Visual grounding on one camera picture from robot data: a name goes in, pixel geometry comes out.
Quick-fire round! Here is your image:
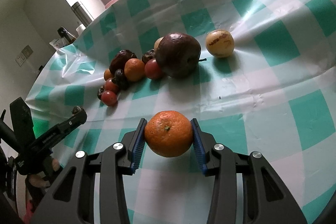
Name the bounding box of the small dark date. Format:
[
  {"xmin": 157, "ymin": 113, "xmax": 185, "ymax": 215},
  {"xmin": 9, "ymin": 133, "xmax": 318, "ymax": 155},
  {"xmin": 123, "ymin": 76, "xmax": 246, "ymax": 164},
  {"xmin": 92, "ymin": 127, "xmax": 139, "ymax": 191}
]
[{"xmin": 141, "ymin": 49, "xmax": 155, "ymax": 64}]

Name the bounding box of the steel thermos flask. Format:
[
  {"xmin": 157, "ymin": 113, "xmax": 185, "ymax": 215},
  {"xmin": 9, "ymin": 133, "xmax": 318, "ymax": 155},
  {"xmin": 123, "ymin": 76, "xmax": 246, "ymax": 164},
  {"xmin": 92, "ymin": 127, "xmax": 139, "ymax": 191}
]
[{"xmin": 71, "ymin": 2, "xmax": 94, "ymax": 27}]

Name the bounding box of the teal checkered tablecloth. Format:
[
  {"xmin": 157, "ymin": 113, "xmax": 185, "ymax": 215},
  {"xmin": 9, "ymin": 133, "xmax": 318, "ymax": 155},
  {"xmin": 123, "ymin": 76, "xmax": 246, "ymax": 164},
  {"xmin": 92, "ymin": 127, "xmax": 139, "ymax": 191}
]
[{"xmin": 26, "ymin": 0, "xmax": 335, "ymax": 223}]

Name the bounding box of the dark glass bottle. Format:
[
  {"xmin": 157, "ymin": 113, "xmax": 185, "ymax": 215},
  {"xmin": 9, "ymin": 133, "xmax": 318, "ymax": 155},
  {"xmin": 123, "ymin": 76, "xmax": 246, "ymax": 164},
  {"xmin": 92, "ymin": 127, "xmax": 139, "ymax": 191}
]
[{"xmin": 57, "ymin": 27, "xmax": 76, "ymax": 45}]

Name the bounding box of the red cherry tomato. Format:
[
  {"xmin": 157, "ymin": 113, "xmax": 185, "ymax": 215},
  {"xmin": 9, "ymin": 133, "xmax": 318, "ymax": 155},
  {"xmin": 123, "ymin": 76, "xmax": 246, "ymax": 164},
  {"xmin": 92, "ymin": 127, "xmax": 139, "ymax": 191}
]
[
  {"xmin": 104, "ymin": 78, "xmax": 120, "ymax": 94},
  {"xmin": 145, "ymin": 59, "xmax": 165, "ymax": 80},
  {"xmin": 101, "ymin": 90, "xmax": 117, "ymax": 106}
]

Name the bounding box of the dark dried date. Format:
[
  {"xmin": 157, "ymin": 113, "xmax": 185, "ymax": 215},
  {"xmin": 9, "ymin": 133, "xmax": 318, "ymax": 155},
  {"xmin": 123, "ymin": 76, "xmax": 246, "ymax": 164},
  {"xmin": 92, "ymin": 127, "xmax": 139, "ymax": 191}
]
[{"xmin": 109, "ymin": 50, "xmax": 137, "ymax": 75}]

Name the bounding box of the large orange mandarin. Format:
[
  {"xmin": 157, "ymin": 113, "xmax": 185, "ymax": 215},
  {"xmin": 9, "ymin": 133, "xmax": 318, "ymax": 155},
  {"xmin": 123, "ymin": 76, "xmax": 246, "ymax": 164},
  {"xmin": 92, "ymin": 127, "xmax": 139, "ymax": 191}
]
[{"xmin": 144, "ymin": 110, "xmax": 193, "ymax": 157}]

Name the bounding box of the red cherry tomato middle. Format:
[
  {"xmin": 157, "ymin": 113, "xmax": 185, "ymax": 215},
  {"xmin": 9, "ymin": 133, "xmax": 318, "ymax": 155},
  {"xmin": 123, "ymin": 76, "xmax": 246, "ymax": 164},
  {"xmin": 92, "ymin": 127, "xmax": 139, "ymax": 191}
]
[{"xmin": 104, "ymin": 78, "xmax": 120, "ymax": 94}]

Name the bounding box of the wall power socket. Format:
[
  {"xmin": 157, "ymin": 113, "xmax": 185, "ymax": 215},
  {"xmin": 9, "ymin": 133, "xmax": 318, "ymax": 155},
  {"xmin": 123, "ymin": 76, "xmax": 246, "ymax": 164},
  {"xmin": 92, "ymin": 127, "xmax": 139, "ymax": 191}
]
[{"xmin": 15, "ymin": 45, "xmax": 33, "ymax": 67}]

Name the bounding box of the small orange mandarin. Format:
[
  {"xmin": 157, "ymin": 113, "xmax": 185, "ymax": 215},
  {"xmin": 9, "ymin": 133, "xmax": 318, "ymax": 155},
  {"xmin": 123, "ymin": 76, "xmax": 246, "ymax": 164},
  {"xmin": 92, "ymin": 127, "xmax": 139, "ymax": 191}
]
[{"xmin": 124, "ymin": 59, "xmax": 145, "ymax": 82}]

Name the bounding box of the dark purple apple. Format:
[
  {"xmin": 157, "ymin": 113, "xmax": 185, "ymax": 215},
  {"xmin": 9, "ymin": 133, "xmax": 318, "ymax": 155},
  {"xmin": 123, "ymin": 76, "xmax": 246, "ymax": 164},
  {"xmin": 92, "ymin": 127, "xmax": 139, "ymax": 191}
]
[{"xmin": 155, "ymin": 32, "xmax": 201, "ymax": 79}]

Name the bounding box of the red cherry tomato front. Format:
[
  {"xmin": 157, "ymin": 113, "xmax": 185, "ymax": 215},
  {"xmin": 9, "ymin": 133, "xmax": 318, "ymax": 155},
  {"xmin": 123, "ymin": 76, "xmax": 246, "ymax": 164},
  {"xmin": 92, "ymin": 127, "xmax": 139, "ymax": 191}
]
[{"xmin": 101, "ymin": 90, "xmax": 117, "ymax": 106}]

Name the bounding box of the left human hand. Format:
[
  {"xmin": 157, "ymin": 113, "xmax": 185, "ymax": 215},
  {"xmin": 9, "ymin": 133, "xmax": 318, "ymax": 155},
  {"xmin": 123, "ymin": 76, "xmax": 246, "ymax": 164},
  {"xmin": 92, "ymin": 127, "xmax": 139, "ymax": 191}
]
[{"xmin": 27, "ymin": 157, "xmax": 63, "ymax": 188}]

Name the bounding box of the yellow striped pepino melon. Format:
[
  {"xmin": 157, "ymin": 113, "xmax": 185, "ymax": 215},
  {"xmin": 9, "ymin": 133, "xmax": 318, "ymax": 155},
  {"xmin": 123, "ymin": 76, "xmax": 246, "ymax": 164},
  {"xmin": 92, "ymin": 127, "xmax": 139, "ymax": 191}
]
[{"xmin": 206, "ymin": 30, "xmax": 235, "ymax": 58}]

